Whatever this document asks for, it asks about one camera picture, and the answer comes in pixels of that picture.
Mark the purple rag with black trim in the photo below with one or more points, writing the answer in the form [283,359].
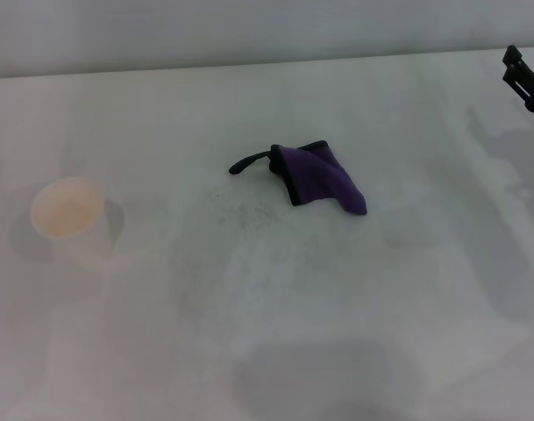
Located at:
[323,180]

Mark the white paper cup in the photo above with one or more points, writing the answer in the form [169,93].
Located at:
[67,208]

